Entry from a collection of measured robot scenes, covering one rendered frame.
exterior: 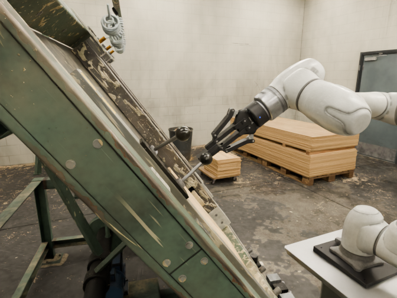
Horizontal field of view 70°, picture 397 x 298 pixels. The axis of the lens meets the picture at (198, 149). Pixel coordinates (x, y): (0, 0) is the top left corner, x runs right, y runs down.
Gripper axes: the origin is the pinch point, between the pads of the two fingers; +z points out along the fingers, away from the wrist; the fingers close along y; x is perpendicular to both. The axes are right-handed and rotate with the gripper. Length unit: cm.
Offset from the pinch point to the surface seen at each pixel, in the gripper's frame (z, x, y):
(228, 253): 13.5, 8.6, -26.1
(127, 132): 13.2, 8.5, 19.8
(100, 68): 12, -47, 39
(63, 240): 149, -180, -49
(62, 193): 67, -64, 6
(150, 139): 14.8, -47.3, 3.8
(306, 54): -393, -620, -189
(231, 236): 14, -39, -57
